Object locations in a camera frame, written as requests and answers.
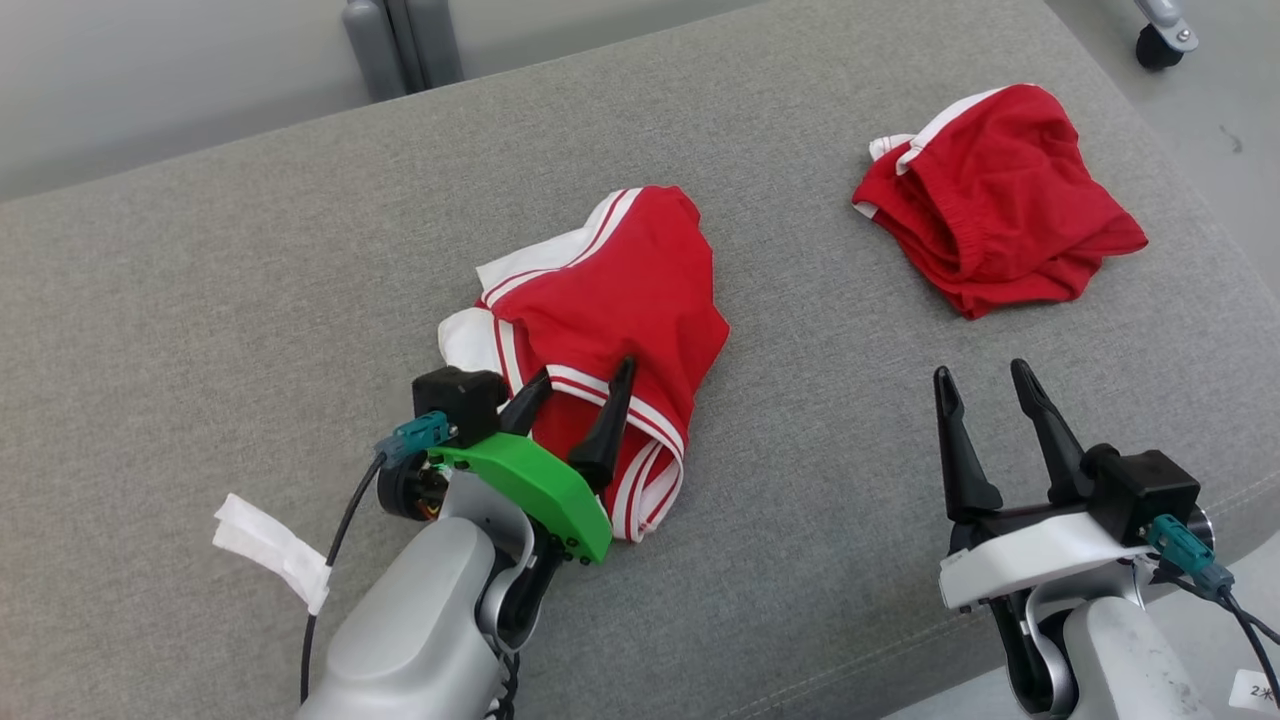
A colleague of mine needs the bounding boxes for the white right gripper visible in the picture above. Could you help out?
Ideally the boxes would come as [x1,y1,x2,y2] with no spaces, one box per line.
[933,359,1153,613]

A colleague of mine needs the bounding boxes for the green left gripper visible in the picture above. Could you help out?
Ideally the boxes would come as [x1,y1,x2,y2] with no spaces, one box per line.
[378,355,639,564]

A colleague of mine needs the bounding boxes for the red white basketball jersey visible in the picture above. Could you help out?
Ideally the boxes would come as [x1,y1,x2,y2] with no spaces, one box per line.
[437,185,732,543]

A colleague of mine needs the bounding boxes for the red white basketball shorts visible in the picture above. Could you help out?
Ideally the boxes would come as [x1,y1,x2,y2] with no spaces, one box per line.
[852,84,1149,321]

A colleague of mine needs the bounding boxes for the black grey caster wheel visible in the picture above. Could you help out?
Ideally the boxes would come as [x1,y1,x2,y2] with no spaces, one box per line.
[1133,0,1199,71]

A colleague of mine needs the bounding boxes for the teal left camera connector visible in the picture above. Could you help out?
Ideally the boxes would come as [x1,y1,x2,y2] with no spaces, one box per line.
[375,410,453,469]

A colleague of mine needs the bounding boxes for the teal camera connector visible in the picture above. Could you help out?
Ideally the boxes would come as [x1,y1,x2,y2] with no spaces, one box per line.
[375,410,453,469]
[1145,515,1236,601]

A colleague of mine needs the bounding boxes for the teal right camera connector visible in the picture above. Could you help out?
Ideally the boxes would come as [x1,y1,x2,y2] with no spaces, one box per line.
[1145,515,1236,601]

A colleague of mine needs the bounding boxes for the black left camera cable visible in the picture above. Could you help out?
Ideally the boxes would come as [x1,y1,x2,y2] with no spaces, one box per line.
[298,452,391,706]

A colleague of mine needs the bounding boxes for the black camera cable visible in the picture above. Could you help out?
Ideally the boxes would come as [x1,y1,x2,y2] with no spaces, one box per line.
[298,452,391,706]
[1150,565,1280,701]

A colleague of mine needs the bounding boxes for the black right camera cable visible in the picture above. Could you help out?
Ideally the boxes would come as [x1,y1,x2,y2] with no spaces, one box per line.
[1150,565,1280,701]

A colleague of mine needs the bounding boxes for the white crumpled cable tag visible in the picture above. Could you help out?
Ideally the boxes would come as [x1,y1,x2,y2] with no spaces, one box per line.
[212,493,332,616]

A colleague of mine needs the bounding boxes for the white printed cable label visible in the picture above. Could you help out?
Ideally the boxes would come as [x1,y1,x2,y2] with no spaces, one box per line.
[1228,668,1280,713]

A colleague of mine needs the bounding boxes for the grey partition post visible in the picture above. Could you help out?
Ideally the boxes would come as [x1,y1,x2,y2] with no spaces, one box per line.
[343,0,466,103]

